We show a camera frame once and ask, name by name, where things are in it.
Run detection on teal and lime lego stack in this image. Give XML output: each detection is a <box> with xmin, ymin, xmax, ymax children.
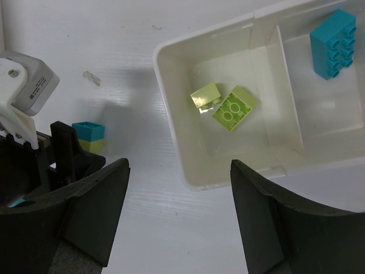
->
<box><xmin>72</xmin><ymin>122</ymin><xmax>106</xmax><ymax>154</ymax></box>

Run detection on lime rounded lego brick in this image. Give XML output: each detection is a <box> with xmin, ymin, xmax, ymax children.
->
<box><xmin>190</xmin><ymin>83</ymin><xmax>221</xmax><ymax>110</ymax></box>

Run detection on long teal lego brick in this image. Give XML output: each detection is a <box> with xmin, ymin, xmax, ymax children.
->
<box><xmin>310</xmin><ymin>10</ymin><xmax>356</xmax><ymax>80</ymax></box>

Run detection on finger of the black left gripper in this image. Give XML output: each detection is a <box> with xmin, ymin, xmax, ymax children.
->
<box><xmin>50</xmin><ymin>121</ymin><xmax>106</xmax><ymax>187</ymax></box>

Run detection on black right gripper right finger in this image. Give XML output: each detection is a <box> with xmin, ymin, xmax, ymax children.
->
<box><xmin>230</xmin><ymin>160</ymin><xmax>364</xmax><ymax>273</ymax></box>

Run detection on clear tape scrap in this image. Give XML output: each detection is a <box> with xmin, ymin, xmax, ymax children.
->
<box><xmin>83</xmin><ymin>71</ymin><xmax>101</xmax><ymax>86</ymax></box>

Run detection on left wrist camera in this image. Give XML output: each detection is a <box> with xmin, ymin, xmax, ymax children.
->
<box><xmin>1</xmin><ymin>50</ymin><xmax>60</xmax><ymax>116</ymax></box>

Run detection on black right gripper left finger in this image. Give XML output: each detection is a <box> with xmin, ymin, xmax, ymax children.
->
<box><xmin>1</xmin><ymin>158</ymin><xmax>130</xmax><ymax>273</ymax></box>

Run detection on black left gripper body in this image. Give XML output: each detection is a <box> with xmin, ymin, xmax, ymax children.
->
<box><xmin>1</xmin><ymin>126</ymin><xmax>57</xmax><ymax>207</ymax></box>

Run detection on teal lime yellow lego cluster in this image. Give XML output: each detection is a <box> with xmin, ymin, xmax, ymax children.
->
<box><xmin>7</xmin><ymin>199</ymin><xmax>25</xmax><ymax>208</ymax></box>

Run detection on white right sorting tray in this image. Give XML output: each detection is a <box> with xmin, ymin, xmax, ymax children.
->
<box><xmin>153</xmin><ymin>1</ymin><xmax>364</xmax><ymax>190</ymax></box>

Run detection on small lime lego brick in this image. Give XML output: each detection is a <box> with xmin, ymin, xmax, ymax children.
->
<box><xmin>212</xmin><ymin>86</ymin><xmax>258</xmax><ymax>132</ymax></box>

